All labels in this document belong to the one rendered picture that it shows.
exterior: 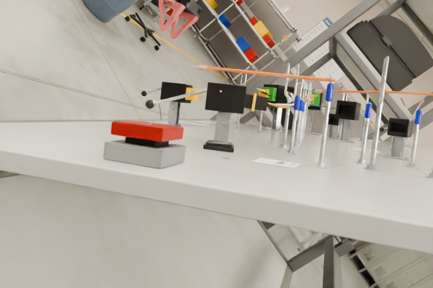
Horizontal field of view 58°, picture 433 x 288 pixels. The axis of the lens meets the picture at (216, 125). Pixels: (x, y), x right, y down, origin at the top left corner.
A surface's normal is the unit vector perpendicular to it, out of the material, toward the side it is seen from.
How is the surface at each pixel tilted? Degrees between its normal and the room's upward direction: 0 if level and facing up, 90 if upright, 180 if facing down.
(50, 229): 0
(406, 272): 90
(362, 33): 90
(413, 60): 90
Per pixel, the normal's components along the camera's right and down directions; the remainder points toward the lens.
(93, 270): 0.77, -0.59
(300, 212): -0.28, 0.02
